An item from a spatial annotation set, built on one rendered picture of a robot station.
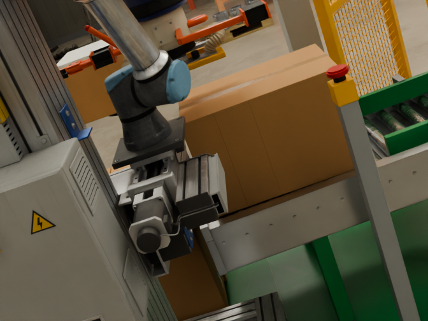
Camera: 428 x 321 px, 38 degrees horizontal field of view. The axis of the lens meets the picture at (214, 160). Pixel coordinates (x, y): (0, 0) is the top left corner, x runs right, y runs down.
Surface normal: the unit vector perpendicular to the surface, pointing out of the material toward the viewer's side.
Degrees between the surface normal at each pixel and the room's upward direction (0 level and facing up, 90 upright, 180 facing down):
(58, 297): 90
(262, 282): 0
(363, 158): 90
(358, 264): 0
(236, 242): 90
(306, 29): 90
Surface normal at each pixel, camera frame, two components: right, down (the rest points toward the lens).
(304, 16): 0.09, 0.36
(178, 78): 0.88, 0.00
